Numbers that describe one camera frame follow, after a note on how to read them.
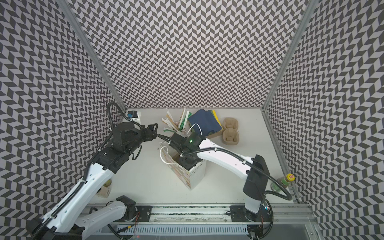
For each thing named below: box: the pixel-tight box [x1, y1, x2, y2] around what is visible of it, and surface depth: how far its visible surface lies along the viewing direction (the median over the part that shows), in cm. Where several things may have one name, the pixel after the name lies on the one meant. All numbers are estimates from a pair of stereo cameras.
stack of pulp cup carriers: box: [222, 117, 240, 146], surface depth 100 cm
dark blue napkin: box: [188, 109, 223, 137], surface depth 104 cm
